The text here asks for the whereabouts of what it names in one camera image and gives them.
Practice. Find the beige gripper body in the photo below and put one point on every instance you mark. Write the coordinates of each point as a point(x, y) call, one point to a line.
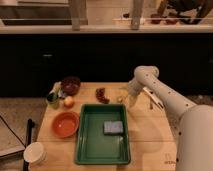
point(132, 100)

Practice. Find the small yellow banana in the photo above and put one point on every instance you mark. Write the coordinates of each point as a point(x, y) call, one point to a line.
point(122, 98)

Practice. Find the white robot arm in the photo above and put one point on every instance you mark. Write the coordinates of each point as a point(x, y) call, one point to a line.
point(195, 135)

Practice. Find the dark maroon bowl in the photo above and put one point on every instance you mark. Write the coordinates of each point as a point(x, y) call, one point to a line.
point(71, 85)

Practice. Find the orange red bowl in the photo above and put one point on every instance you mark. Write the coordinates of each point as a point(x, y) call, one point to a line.
point(65, 124)

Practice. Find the blue grey sponge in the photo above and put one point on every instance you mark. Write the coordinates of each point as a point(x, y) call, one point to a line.
point(113, 127)

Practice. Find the green plastic tray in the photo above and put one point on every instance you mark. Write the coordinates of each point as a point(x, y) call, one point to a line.
point(95, 146)

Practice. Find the crumpled plastic wrapper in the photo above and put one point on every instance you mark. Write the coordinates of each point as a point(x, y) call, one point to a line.
point(57, 88)

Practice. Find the green cup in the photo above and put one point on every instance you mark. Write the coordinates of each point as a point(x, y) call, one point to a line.
point(52, 100)

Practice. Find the black clamp handle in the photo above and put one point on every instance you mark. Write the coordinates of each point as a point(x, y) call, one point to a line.
point(30, 126)

